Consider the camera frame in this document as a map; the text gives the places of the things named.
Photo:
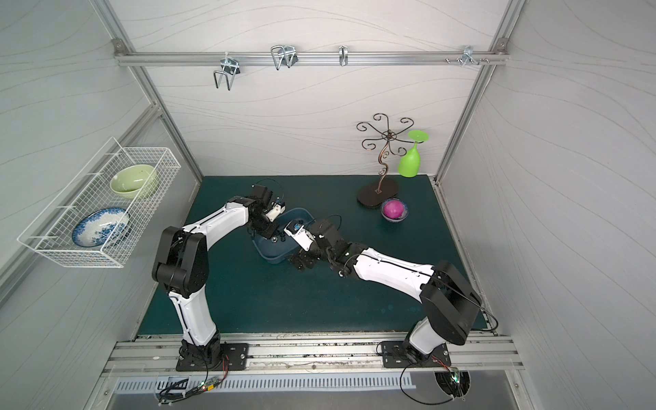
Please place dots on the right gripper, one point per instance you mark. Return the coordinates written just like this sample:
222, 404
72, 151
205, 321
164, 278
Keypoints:
302, 258

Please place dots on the blue plastic storage box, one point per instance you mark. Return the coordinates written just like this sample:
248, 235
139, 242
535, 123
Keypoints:
278, 248

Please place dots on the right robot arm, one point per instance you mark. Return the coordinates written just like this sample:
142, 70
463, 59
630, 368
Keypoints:
450, 303

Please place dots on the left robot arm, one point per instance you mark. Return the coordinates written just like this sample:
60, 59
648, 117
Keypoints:
181, 264

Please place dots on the green table mat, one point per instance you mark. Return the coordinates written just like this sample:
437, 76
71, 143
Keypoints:
247, 294

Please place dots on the dark metal jewelry stand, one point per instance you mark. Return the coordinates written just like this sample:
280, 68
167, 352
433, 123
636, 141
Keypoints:
386, 143

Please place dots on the purple ball in bowl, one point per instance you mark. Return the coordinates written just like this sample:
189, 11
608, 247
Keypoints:
394, 210

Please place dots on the green plastic goblet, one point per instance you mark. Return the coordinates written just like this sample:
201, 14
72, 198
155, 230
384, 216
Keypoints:
409, 164

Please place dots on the green ceramic bowl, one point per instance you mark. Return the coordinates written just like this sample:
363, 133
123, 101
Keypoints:
136, 182

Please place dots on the metal double hook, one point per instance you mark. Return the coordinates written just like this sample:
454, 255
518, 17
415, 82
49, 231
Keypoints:
226, 74

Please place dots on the metal hook centre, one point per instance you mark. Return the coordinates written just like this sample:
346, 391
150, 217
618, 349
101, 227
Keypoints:
284, 55

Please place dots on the blue white patterned bowl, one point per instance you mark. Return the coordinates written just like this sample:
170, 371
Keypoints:
106, 227

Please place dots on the small metal hook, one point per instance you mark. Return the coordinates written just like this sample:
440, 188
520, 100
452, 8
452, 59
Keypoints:
343, 55

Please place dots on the metal hook right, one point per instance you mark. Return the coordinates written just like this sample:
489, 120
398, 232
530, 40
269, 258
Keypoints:
467, 58

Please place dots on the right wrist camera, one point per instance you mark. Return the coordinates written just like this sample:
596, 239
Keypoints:
300, 234

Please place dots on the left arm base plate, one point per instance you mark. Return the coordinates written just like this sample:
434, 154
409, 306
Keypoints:
214, 357

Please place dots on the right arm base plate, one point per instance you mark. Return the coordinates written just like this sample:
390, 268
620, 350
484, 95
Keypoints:
400, 354

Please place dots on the aluminium front rail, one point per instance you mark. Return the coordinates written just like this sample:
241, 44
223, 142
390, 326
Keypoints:
307, 352

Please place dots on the aluminium rail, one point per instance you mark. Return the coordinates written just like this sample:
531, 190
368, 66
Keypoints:
305, 58
307, 352

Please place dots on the white wire basket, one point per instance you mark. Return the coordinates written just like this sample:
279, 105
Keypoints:
49, 234

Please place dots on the aluminium top rail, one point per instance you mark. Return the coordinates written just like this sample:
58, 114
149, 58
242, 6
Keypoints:
305, 58

